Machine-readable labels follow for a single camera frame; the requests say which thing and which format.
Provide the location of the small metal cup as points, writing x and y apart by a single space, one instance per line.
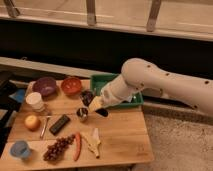
82 114

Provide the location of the blue cloth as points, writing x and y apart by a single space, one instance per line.
19 95

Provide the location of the bunch of dark grapes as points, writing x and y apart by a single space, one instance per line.
55 151

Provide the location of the orange bowl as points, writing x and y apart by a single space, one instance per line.
71 86

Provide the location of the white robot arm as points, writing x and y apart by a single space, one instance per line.
138 74

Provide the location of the purple bowl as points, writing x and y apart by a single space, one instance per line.
45 86

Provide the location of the black rectangular bar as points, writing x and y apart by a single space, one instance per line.
59 124

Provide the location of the blue plastic cup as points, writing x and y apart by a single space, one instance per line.
20 149

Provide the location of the white paper cup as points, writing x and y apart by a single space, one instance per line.
35 100

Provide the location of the metal spoon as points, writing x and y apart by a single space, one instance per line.
44 127

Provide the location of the black handled brush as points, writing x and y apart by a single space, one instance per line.
93 103

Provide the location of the yellow banana peel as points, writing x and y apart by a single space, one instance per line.
93 141

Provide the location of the red chili pepper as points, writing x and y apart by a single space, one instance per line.
78 146

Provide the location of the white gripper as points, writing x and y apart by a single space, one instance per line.
113 93

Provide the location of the green plastic tray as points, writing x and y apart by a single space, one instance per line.
98 81

